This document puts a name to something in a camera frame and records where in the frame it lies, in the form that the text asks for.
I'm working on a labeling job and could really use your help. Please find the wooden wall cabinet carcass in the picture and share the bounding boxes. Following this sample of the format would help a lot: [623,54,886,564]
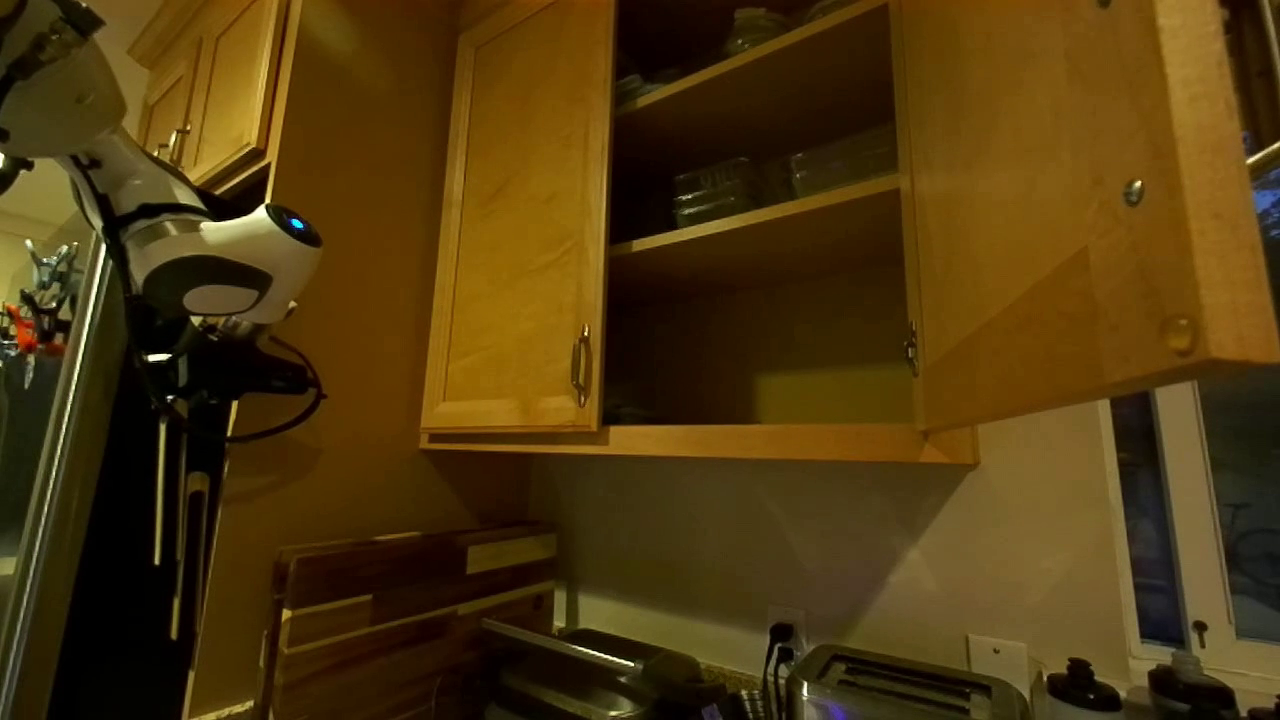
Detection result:
[416,0,983,473]

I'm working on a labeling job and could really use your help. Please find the red fridge magnet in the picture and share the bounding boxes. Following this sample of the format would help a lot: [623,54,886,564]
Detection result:
[0,300,68,358]

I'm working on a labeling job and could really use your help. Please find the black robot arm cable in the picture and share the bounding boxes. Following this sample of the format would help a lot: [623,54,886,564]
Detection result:
[223,330,327,447]

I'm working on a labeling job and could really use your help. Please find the wooden cabinet door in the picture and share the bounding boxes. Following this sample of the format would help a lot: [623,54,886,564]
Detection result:
[889,0,1280,431]
[420,0,621,435]

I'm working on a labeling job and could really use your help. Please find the wall outlet with black plug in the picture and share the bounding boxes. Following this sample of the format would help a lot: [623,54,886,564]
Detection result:
[762,611,813,715]

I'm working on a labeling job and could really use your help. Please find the stainless steel refrigerator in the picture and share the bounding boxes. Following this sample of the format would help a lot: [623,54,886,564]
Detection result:
[0,234,253,720]

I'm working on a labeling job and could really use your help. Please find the dark striped wooden cutting board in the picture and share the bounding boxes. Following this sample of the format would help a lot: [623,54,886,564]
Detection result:
[256,525,563,720]

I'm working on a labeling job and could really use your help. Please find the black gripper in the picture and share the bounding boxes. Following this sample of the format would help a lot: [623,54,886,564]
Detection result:
[137,348,238,410]

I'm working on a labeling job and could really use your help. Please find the glassware on shelf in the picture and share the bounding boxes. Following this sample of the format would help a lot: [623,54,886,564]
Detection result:
[726,0,856,54]

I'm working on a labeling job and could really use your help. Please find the stacked glass containers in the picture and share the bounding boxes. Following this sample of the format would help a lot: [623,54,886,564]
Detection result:
[671,124,898,232]

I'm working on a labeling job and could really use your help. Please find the stainless steel toaster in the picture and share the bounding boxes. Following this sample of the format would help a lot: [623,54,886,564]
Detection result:
[783,639,1034,720]

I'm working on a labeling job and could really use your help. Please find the wooden cabinets above refrigerator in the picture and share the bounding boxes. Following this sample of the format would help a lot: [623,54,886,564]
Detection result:
[128,0,304,190]

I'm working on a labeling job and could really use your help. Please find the white wall outlet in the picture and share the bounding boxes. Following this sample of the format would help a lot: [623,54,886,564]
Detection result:
[965,633,1037,696]

